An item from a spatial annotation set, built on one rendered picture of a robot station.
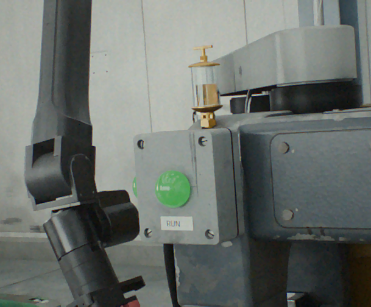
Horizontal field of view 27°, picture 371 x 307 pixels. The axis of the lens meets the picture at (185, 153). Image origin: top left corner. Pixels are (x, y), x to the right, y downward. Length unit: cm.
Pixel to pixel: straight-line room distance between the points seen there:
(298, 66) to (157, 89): 613
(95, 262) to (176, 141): 34
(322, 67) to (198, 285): 23
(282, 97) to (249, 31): 568
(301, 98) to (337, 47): 6
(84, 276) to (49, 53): 28
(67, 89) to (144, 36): 599
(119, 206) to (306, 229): 41
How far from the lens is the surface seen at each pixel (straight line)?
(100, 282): 92
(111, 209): 99
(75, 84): 98
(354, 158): 61
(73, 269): 93
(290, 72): 75
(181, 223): 62
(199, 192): 61
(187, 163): 61
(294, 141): 62
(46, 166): 94
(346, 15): 605
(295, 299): 84
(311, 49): 74
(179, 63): 674
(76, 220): 94
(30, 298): 584
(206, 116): 70
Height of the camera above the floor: 134
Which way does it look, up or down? 3 degrees down
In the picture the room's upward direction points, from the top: 4 degrees counter-clockwise
